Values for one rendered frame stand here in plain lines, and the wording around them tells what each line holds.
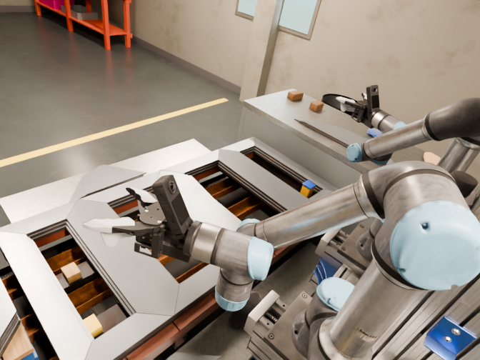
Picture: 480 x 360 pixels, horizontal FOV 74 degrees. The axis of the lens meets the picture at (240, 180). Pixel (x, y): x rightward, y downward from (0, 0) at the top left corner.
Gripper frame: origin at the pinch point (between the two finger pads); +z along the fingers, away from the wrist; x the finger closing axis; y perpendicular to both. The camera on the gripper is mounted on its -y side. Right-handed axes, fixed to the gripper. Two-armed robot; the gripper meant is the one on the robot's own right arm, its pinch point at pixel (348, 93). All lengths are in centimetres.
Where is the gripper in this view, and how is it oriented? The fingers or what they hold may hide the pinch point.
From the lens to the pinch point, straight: 160.5
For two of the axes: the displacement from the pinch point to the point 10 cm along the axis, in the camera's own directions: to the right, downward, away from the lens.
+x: 9.2, -2.2, 3.3
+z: -4.0, -6.0, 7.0
